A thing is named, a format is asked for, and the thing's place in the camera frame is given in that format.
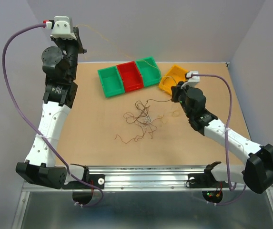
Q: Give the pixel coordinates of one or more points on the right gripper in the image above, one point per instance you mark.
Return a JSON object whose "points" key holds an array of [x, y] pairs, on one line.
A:
{"points": [[176, 90]]}

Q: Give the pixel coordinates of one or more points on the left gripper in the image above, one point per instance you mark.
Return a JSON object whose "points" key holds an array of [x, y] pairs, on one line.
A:
{"points": [[76, 42]]}

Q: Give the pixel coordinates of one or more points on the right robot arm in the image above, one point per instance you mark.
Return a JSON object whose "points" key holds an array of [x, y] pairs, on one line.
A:
{"points": [[256, 171]]}

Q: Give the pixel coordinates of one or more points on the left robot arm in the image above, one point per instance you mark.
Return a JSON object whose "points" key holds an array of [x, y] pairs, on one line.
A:
{"points": [[59, 63]]}

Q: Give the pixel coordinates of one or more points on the yellow bin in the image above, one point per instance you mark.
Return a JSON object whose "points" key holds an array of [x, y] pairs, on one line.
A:
{"points": [[175, 74]]}

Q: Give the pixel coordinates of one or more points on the right green bin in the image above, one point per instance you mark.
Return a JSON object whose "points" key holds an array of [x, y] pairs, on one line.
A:
{"points": [[150, 72]]}

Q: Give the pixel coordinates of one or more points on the green bin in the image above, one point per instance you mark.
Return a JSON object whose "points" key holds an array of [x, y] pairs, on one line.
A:
{"points": [[111, 81], [150, 72]]}

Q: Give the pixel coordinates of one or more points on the red bin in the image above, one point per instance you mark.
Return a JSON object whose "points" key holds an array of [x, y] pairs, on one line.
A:
{"points": [[130, 76]]}

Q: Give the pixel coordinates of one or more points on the left green bin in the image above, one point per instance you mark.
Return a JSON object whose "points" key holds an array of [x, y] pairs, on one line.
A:
{"points": [[111, 81]]}

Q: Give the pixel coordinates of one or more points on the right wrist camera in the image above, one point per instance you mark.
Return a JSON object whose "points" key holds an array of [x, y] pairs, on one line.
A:
{"points": [[192, 79]]}

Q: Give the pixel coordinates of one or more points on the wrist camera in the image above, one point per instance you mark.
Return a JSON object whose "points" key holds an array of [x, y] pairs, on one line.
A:
{"points": [[192, 79], [61, 28]]}

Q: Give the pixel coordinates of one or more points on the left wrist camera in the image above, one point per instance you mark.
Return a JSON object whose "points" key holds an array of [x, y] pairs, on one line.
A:
{"points": [[61, 28]]}

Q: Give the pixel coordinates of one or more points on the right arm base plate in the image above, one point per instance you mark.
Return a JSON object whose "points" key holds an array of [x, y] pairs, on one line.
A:
{"points": [[202, 180]]}

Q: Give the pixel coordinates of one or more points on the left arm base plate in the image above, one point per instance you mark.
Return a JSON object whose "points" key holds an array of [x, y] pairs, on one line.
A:
{"points": [[97, 180]]}

